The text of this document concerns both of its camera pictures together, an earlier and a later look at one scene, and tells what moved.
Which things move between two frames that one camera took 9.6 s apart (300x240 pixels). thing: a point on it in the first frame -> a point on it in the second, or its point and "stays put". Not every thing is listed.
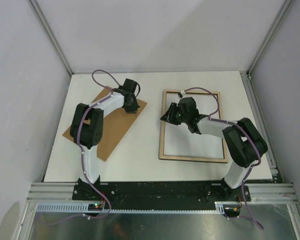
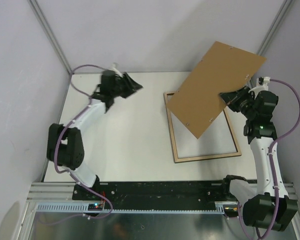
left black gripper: x=134 y=109 -> x=131 y=87
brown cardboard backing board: x=115 y=125 -> x=198 y=102
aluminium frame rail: x=47 y=191 stays put
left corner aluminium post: x=52 y=36 stays put
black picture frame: x=162 y=143 -> x=167 y=95
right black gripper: x=169 y=115 -> x=231 y=98
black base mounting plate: x=132 y=193 stays put
